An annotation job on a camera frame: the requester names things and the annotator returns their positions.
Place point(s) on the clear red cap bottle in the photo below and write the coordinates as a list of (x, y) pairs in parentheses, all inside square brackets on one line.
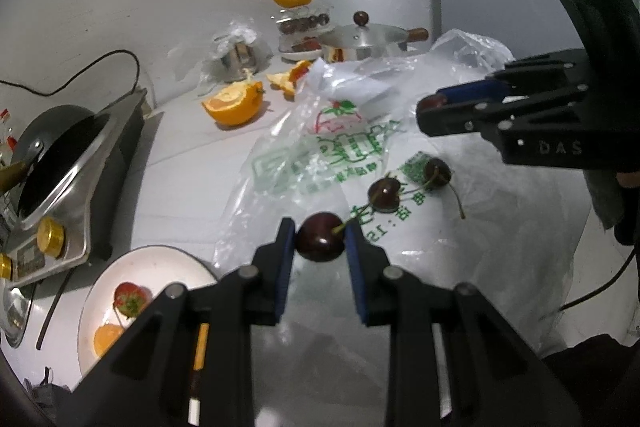
[(4, 129)]

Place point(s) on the small orange peel piece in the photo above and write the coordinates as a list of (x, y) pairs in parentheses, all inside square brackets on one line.
[(290, 79)]

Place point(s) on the black rod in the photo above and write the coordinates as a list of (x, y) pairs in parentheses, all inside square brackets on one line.
[(55, 307)]

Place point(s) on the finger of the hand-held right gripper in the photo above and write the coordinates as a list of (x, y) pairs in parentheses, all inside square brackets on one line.
[(470, 91), (450, 119)]

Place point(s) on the clear printed plastic bag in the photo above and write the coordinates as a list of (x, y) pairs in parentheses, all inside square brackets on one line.
[(475, 232)]

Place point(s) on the orange white stick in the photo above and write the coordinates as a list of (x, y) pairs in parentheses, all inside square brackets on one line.
[(200, 349)]

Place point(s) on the peeled tangerine segment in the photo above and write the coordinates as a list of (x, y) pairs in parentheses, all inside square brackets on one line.
[(107, 339)]

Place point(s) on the red strawberry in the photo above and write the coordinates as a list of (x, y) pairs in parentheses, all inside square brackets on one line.
[(131, 299)]

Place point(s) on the round steel lid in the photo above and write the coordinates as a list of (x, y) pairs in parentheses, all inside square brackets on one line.
[(14, 314)]

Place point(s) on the plastic wrapped metal cup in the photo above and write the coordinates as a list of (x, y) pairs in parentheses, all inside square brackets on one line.
[(235, 56)]

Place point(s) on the dark cloth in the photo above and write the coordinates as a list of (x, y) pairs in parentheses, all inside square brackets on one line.
[(590, 367)]

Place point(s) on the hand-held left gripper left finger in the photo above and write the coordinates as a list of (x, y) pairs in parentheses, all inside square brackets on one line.
[(285, 267)]

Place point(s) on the steel gas stove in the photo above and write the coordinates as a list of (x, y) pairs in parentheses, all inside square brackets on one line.
[(75, 187)]

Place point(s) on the glass fruit stand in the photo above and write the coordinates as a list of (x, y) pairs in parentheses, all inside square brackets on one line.
[(302, 29)]

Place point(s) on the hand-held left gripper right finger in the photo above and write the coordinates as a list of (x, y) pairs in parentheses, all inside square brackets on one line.
[(357, 277)]

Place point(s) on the white plate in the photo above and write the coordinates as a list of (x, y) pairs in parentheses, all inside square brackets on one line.
[(150, 267)]

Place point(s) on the gold stove knob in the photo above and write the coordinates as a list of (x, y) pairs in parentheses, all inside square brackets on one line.
[(52, 234), (4, 266)]

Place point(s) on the dark red cherry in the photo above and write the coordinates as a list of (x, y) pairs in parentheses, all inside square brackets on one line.
[(430, 102), (438, 172), (320, 238), (385, 195)]

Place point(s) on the large orange peel piece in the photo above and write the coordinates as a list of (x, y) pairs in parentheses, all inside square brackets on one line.
[(235, 103)]

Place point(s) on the steel pot with lid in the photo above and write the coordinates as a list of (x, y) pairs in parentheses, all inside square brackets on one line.
[(360, 42)]

